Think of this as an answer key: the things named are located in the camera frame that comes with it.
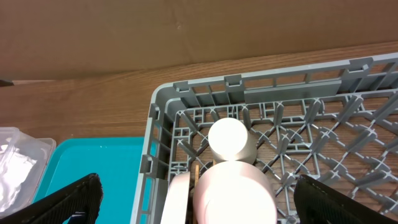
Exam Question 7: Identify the teal serving tray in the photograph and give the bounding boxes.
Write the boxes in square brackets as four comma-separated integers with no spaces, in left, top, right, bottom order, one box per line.
[34,137,144,224]

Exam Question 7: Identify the large pink plate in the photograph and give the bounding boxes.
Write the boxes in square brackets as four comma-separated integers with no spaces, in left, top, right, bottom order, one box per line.
[160,172,190,224]

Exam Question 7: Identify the cream paper cup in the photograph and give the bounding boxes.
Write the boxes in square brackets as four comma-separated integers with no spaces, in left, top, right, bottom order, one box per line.
[208,118,257,164]

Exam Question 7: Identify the clear plastic bin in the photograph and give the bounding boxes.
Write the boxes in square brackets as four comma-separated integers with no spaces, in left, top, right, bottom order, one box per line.
[1,127,57,218]

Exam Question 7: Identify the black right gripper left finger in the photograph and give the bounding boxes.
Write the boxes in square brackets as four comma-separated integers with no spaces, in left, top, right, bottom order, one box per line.
[1,173,103,224]

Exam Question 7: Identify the small pink bowl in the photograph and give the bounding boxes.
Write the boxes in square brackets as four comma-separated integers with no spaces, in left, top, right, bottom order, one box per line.
[193,161,277,224]

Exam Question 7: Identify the white napkin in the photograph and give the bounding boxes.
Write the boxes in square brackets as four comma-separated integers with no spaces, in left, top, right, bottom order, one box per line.
[1,148,37,212]

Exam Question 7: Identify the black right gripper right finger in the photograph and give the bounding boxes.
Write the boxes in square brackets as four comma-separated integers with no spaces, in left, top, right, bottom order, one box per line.
[294,174,397,224]

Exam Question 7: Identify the grey dishwasher rack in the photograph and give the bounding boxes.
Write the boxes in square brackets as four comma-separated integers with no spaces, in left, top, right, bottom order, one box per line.
[131,53,397,223]

